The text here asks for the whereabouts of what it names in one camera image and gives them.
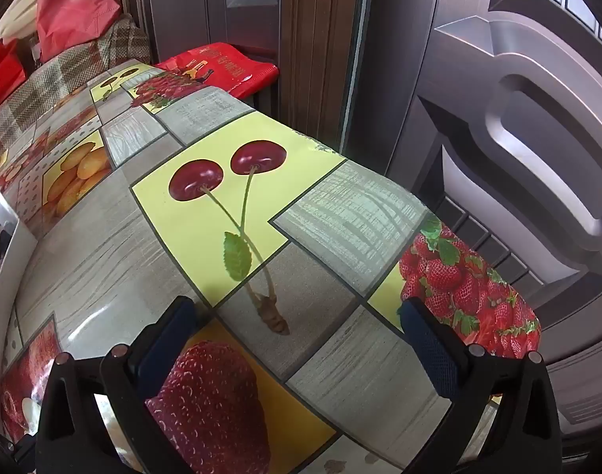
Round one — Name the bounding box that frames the plaid cloth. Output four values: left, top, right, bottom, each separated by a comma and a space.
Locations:
0, 12, 151, 159

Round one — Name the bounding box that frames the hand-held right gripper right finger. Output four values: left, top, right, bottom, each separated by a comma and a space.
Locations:
397, 297, 563, 474

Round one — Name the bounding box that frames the red tote bag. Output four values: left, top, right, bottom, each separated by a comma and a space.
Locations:
0, 39, 27, 114

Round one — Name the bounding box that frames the red printed flat bag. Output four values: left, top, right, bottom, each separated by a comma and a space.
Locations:
155, 43, 279, 100

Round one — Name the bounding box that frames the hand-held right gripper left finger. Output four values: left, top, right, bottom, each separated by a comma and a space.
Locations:
35, 296, 203, 474

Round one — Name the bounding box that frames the brown panelled door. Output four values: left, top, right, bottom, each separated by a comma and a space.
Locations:
128, 0, 302, 60

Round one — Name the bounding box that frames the dark red fabric bag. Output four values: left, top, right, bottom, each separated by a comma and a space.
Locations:
36, 0, 124, 62

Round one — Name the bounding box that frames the brown embossed metal door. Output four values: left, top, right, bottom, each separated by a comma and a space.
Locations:
340, 0, 602, 474

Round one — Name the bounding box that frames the white cardboard box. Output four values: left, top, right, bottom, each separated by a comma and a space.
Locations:
0, 173, 40, 371

